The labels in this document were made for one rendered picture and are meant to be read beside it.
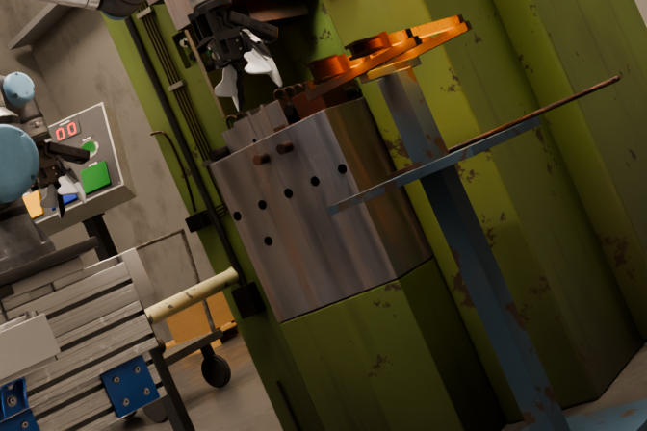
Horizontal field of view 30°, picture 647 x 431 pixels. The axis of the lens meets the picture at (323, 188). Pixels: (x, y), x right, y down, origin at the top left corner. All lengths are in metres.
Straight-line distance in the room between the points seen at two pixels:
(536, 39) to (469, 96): 0.43
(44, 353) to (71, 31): 9.62
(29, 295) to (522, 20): 1.73
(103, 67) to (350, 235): 8.39
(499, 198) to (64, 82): 9.20
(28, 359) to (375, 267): 1.19
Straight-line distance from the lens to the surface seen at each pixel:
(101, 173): 3.22
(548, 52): 3.35
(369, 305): 2.97
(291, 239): 3.03
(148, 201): 11.26
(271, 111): 3.06
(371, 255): 2.93
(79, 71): 11.61
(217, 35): 2.23
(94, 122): 3.32
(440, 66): 2.98
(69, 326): 2.14
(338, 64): 2.50
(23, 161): 2.02
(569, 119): 3.35
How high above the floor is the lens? 0.72
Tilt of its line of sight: level
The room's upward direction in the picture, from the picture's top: 24 degrees counter-clockwise
